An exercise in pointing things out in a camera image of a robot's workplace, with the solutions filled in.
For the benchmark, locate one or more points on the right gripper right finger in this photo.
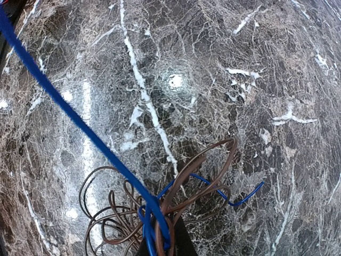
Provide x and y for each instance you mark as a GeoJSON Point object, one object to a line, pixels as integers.
{"type": "Point", "coordinates": [183, 243]}

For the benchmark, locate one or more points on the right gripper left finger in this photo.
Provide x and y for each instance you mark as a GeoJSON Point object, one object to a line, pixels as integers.
{"type": "Point", "coordinates": [147, 247]}

